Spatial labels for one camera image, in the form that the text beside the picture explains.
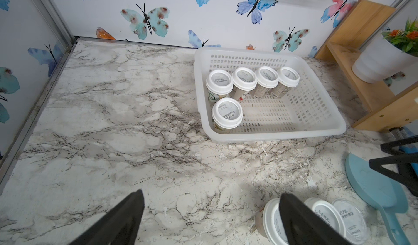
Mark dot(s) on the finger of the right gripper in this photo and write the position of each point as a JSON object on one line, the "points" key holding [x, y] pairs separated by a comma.
{"points": [[396, 145], [388, 166]]}

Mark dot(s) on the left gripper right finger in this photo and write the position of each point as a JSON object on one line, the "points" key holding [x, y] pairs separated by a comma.
{"points": [[303, 227]]}

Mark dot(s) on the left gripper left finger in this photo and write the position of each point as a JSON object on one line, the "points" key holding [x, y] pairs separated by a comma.
{"points": [[119, 226]]}

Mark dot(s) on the yogurt cup front row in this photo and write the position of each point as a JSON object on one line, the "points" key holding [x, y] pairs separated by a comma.
{"points": [[227, 114], [269, 224], [328, 213]]}

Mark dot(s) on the yogurt cup row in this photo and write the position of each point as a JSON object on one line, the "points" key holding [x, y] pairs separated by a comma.
{"points": [[227, 114], [288, 80], [328, 213], [219, 84], [269, 224], [244, 81], [267, 79]]}

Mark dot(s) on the yogurt cup clear lid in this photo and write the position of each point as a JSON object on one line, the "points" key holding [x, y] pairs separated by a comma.
{"points": [[355, 225]]}

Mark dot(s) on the yogurt cup back row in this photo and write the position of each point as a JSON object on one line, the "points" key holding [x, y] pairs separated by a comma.
{"points": [[288, 80], [244, 81], [267, 79], [219, 84]]}

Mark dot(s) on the white plastic basket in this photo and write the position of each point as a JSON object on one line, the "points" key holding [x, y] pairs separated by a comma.
{"points": [[306, 111]]}

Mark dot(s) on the blue grey glove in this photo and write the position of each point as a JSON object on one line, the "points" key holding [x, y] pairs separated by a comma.
{"points": [[410, 169]]}

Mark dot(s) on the wooden corner shelf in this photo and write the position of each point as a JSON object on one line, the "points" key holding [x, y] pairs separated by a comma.
{"points": [[386, 109]]}

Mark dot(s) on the potted plant orange flowers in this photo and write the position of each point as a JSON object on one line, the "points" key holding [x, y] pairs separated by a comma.
{"points": [[388, 54]]}

